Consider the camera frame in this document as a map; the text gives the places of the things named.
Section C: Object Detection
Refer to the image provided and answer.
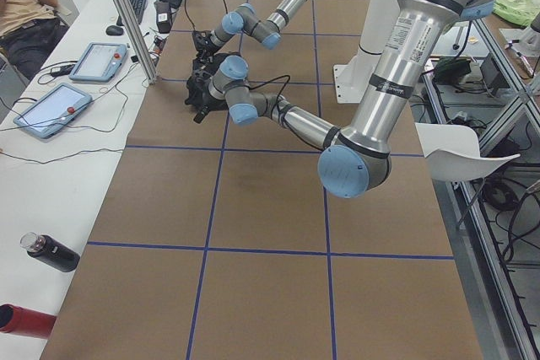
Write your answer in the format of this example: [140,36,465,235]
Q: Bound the black computer mouse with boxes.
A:
[105,25,124,36]

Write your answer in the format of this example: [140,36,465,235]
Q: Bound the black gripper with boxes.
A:
[193,97,213,123]
[192,30,216,62]

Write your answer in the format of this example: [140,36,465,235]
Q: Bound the aluminium frame post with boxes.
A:
[113,0,157,84]

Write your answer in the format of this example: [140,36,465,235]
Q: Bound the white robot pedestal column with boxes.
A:
[333,0,399,104]

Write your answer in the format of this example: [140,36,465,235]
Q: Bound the lower teach pendant tablet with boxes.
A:
[13,83,94,140]

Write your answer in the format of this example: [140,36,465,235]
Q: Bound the teach pendant tablet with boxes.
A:
[68,42,127,83]
[13,83,94,140]

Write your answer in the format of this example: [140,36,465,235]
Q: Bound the black graphic t-shirt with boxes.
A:
[184,52,240,111]

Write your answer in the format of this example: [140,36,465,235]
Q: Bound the black box with label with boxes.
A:
[154,1,172,34]

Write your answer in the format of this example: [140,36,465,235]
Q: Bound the red bottle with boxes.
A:
[1,304,57,339]

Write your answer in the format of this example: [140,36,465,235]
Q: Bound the black water bottle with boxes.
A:
[19,232,80,272]

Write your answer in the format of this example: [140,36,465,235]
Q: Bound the seated person beige shirt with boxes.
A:
[1,0,68,80]

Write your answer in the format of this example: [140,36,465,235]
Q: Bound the black computer keyboard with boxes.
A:
[116,0,151,27]

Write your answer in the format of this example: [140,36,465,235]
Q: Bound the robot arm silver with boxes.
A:
[188,0,494,198]
[192,0,308,62]

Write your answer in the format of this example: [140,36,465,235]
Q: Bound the white plastic chair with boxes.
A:
[415,123,521,182]

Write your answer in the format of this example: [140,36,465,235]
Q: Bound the upper teach pendant tablet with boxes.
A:
[68,42,127,83]

